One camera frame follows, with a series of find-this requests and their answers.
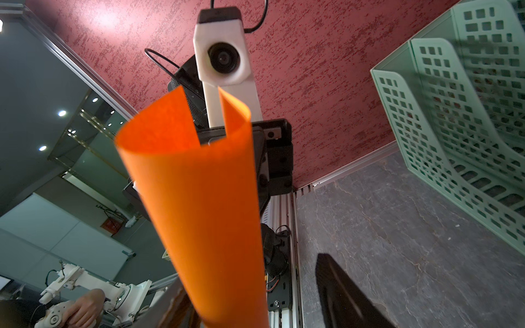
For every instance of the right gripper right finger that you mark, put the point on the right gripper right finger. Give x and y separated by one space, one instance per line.
343 304

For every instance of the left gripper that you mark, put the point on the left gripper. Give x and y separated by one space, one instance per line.
273 157

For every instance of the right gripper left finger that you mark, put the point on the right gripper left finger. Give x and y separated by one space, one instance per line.
173 309

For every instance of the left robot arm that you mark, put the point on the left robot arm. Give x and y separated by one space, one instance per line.
274 263

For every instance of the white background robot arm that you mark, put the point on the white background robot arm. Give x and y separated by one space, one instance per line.
124 303

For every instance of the person hand in background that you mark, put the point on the person hand in background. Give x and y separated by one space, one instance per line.
86 311

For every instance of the green file organizer rack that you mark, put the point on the green file organizer rack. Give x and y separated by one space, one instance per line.
454 97

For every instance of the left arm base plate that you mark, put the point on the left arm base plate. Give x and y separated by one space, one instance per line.
280 293

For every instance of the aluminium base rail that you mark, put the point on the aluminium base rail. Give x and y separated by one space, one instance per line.
279 219

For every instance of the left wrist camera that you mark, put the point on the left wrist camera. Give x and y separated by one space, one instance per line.
223 61

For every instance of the left corner aluminium post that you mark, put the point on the left corner aluminium post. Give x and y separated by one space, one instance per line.
67 56

